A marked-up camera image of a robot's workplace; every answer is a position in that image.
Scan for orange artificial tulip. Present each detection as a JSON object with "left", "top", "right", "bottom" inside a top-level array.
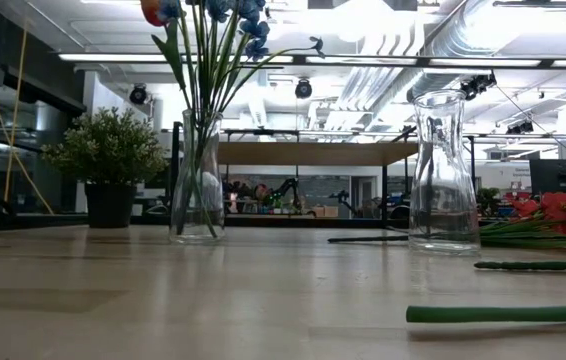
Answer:
[{"left": 140, "top": 0, "right": 199, "bottom": 151}]

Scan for black track spotlight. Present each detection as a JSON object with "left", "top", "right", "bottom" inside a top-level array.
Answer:
[
  {"left": 506, "top": 119, "right": 535, "bottom": 135},
  {"left": 460, "top": 72, "right": 498, "bottom": 101}
]

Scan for clear glass vase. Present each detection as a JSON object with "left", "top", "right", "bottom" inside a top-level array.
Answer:
[
  {"left": 407, "top": 89, "right": 482, "bottom": 256},
  {"left": 169, "top": 108, "right": 226, "bottom": 245}
]

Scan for red artificial flower bunch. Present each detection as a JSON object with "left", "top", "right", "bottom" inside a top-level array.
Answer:
[{"left": 327, "top": 191, "right": 566, "bottom": 251}]

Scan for dark red artificial tulip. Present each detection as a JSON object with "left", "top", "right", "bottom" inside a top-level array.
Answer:
[{"left": 405, "top": 304, "right": 566, "bottom": 324}]

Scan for silver ventilation duct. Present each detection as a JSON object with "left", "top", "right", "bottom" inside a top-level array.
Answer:
[{"left": 407, "top": 0, "right": 519, "bottom": 101}]

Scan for wooden shelf with black legs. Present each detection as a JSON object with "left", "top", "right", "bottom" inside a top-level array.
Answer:
[{"left": 170, "top": 121, "right": 479, "bottom": 229}]

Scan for blue artificial flower bunch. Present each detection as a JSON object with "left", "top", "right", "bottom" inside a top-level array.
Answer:
[{"left": 182, "top": 0, "right": 327, "bottom": 236}]

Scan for potted green plant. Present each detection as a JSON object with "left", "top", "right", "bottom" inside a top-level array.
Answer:
[{"left": 41, "top": 106, "right": 169, "bottom": 230}]

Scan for black computer monitor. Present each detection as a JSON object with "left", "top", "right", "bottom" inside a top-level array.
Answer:
[{"left": 529, "top": 158, "right": 566, "bottom": 196}]

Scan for black round ceiling lamp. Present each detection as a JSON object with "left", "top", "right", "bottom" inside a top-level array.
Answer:
[
  {"left": 294, "top": 78, "right": 313, "bottom": 100},
  {"left": 129, "top": 83, "right": 148, "bottom": 106}
]

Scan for long linear ceiling light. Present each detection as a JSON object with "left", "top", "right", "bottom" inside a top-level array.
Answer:
[{"left": 57, "top": 52, "right": 566, "bottom": 70}]

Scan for red flower stem middle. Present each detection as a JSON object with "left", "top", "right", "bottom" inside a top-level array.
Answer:
[{"left": 473, "top": 259, "right": 566, "bottom": 272}]

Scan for yellow cable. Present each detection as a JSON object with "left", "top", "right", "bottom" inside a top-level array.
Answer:
[{"left": 0, "top": 0, "right": 55, "bottom": 216}]

